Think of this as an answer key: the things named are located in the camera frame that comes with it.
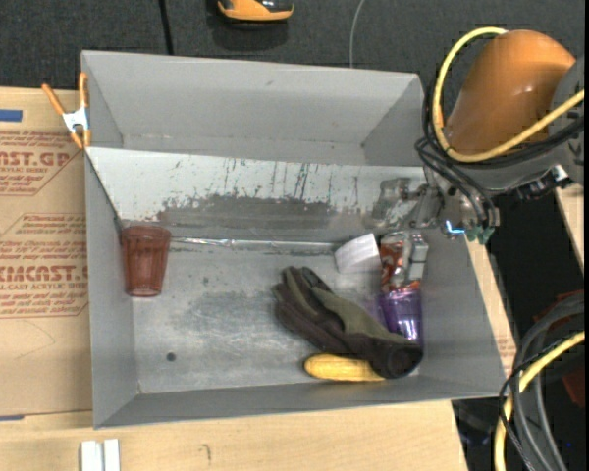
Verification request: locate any white paper card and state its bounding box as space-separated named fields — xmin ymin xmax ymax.
xmin=334 ymin=233 xmax=382 ymax=275

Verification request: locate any yellow toy corn cob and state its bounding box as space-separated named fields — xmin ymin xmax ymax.
xmin=302 ymin=352 xmax=388 ymax=383

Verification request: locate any red and silver crushed can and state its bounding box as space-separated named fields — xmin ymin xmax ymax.
xmin=378 ymin=231 xmax=414 ymax=294

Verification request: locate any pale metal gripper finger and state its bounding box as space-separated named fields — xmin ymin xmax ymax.
xmin=379 ymin=178 xmax=426 ymax=203
xmin=370 ymin=202 xmax=416 ymax=231

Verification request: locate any red-brown plastic cup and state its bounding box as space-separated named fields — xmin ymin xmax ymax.
xmin=121 ymin=224 xmax=173 ymax=298

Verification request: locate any grey metal bin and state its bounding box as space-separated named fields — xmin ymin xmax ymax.
xmin=80 ymin=50 xmax=509 ymax=430

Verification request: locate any clear purple plastic cup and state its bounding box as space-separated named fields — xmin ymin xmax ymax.
xmin=375 ymin=287 xmax=424 ymax=346

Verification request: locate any small grey box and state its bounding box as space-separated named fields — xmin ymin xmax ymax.
xmin=405 ymin=234 xmax=430 ymax=285

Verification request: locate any dark brown and olive glove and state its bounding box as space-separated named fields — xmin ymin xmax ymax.
xmin=272 ymin=265 xmax=425 ymax=381

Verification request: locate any brown cardboard board red print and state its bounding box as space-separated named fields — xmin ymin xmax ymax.
xmin=0 ymin=84 xmax=95 ymax=419

